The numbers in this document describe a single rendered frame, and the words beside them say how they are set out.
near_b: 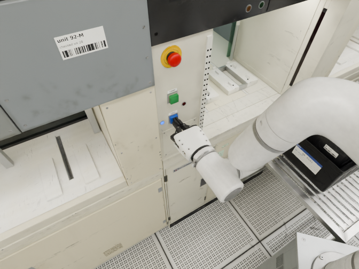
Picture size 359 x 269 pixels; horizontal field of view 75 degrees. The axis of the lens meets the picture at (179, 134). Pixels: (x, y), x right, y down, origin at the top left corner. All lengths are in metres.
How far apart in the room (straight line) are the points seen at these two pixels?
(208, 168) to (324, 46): 0.76
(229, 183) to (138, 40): 0.44
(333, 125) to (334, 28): 0.78
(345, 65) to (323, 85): 1.42
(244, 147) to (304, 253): 0.64
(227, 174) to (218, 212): 1.20
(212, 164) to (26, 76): 0.50
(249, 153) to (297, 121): 0.14
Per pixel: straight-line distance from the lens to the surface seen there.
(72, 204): 1.03
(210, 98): 1.24
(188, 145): 0.75
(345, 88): 0.43
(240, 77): 1.42
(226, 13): 0.74
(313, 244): 1.11
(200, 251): 1.77
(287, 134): 0.46
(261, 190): 2.02
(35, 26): 0.55
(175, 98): 0.77
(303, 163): 1.22
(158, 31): 0.64
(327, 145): 1.14
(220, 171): 0.68
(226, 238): 1.82
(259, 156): 0.52
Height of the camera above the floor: 1.72
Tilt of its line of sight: 50 degrees down
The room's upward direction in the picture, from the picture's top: straight up
